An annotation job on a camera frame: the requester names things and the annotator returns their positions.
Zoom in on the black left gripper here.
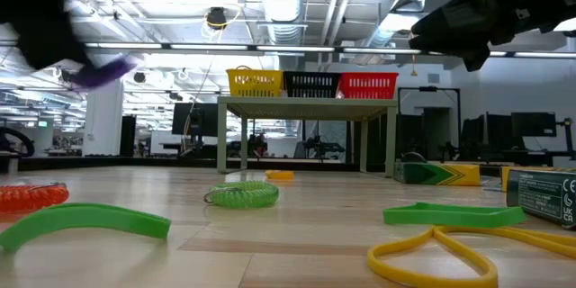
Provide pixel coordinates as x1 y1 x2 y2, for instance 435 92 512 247
15 4 98 83

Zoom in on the purple coil wristband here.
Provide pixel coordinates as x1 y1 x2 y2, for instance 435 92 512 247
67 55 139 90

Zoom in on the red-orange coil wristband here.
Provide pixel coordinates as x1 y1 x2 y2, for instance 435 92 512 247
0 182 71 214

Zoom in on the green coil wristband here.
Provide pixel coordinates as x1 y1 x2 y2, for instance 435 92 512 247
202 180 281 211

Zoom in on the amber coil wristband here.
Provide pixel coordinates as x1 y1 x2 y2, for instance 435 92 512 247
264 169 296 182

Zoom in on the white square column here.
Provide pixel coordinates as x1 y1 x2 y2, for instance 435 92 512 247
83 78 125 158

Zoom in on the red plastic basket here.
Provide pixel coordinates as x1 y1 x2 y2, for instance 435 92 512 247
337 71 400 101

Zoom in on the black monitor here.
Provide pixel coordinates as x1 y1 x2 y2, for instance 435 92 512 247
171 102 217 138
485 112 512 150
510 111 558 139

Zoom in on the green rubber band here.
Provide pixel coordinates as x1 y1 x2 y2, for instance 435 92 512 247
382 202 527 230
0 202 173 254

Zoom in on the black plastic basket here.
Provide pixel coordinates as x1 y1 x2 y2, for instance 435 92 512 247
282 70 342 99

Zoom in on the pale green riser shelf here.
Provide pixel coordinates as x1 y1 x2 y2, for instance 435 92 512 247
214 95 398 178

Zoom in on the yellow plastic basket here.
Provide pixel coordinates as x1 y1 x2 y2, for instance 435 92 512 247
225 68 284 98

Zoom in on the yellow rubber band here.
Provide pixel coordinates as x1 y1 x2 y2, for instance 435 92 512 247
366 224 576 288

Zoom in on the long ceiling light rail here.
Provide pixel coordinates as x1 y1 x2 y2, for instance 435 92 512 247
85 40 576 59

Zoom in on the black metal door frame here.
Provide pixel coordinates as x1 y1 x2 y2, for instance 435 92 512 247
397 85 462 163

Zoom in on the black ceiling camera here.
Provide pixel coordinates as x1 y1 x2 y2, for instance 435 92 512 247
205 6 229 31

